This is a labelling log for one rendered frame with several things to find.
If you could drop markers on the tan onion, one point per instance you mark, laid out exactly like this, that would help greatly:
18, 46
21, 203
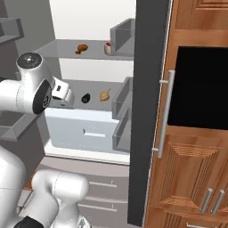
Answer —
104, 96

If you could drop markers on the grey freezer drawer front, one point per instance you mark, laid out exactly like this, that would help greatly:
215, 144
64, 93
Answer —
104, 196

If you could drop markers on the dark purple eggplant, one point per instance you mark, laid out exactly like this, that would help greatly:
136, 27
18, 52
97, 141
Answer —
85, 98

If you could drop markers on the brown chicken drumstick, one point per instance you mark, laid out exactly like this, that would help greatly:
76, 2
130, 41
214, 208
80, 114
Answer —
82, 48

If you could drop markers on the grey glass fridge shelf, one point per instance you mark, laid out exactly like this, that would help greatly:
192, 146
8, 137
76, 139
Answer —
65, 49
95, 105

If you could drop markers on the pale blue crisper drawer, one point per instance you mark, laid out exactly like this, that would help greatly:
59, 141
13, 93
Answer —
77, 127

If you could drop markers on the white open fridge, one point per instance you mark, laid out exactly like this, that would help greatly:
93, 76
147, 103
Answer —
89, 17

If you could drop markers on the wooden cupboard door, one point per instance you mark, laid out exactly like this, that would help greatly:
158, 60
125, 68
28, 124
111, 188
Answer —
184, 175

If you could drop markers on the grey fridge door with bins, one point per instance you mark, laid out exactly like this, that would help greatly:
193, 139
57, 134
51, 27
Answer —
26, 23

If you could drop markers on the dark grey fridge door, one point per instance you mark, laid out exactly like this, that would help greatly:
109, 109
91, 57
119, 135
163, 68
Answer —
148, 89

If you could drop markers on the red and white steak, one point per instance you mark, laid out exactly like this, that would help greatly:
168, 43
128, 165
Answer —
107, 49

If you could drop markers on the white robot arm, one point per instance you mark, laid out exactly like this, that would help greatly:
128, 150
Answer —
32, 89

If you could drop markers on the wooden tall cabinet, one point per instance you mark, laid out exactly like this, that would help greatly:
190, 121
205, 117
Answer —
190, 166

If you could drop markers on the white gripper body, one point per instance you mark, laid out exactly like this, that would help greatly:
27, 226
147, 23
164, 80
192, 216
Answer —
67, 101

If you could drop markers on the grey door bin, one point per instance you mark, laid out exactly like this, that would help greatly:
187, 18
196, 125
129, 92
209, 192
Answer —
124, 35
123, 99
14, 124
10, 29
123, 133

